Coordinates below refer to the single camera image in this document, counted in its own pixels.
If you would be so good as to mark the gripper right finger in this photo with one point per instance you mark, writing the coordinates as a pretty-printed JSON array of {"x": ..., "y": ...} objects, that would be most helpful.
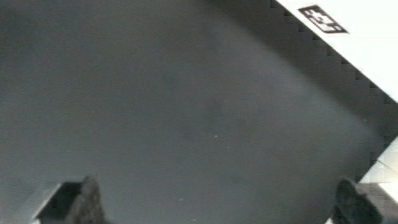
[{"x": 365, "y": 206}]

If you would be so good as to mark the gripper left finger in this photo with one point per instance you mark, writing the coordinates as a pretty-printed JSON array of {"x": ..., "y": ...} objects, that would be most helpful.
[{"x": 65, "y": 203}]

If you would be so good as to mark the white base sheet with tag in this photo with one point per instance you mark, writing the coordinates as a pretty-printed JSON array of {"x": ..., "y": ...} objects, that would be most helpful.
[{"x": 356, "y": 24}]

